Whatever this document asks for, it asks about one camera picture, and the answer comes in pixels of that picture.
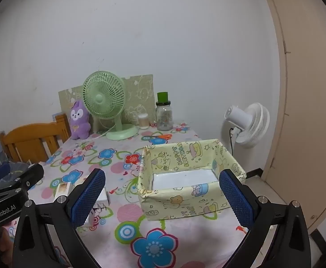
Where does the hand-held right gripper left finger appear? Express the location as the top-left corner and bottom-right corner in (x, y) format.
(12, 168), (107, 268)

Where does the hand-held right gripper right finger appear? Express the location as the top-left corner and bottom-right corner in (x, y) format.
(219, 169), (311, 268)

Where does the small white picture box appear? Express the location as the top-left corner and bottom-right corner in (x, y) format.
(54, 182), (74, 199)

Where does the yellow printed storage box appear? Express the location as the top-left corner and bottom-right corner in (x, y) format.
(137, 139), (247, 222)

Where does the grey plaid blanket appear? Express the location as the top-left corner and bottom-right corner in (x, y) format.
(0, 148), (33, 186)

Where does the wooden chair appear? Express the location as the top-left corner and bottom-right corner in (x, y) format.
(0, 113), (71, 164)

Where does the white standing fan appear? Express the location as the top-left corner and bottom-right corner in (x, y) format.
(221, 102), (270, 157)

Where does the purple plush toy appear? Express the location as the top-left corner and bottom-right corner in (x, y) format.
(69, 100), (91, 140)

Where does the clear cotton swab container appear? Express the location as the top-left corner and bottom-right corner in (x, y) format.
(138, 113), (149, 130)

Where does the green desk fan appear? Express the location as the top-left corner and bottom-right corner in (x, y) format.
(82, 71), (139, 141)

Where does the beige wooden door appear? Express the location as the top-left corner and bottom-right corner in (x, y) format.
(256, 0), (326, 229)

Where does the glass jar with green lid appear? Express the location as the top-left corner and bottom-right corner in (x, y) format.
(155, 92), (174, 131)

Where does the beige patterned board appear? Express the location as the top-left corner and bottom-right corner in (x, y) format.
(58, 74), (156, 129)

